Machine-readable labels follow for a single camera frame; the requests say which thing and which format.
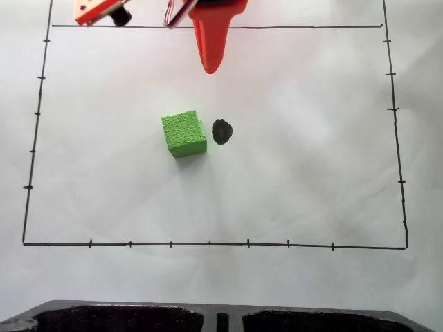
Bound white paper sheet with drawn frame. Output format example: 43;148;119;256
0;0;443;314

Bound black moulded plastic tray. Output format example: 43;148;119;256
0;299;443;332

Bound black marker dot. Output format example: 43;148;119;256
211;118;234;147

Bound red white black cable bundle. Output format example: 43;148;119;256
162;0;199;29

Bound green textured foam cube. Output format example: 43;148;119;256
161;109;208;159

